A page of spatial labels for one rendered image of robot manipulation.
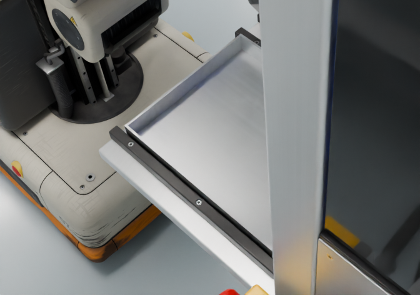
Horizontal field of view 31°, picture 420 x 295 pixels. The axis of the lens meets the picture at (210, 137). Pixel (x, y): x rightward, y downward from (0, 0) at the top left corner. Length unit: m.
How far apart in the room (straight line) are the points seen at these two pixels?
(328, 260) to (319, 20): 0.32
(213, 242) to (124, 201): 0.84
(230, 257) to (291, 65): 0.57
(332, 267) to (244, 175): 0.42
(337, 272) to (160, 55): 1.45
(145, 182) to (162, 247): 0.95
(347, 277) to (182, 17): 1.95
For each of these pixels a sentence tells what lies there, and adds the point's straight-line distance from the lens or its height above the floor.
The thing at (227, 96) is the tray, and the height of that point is 0.88.
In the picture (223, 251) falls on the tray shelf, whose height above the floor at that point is 0.88.
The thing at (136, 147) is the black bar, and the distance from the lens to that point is 1.18.
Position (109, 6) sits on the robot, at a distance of 1.55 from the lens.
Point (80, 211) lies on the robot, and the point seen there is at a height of 0.27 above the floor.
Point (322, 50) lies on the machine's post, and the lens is 0.52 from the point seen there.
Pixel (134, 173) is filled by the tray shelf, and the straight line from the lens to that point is 1.18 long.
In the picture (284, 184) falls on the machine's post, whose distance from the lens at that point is 0.70.
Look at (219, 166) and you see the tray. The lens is 1.16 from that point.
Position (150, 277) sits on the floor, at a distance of 2.07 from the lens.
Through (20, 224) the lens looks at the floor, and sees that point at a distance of 2.25.
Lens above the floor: 1.85
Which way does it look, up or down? 54 degrees down
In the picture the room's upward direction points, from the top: 9 degrees counter-clockwise
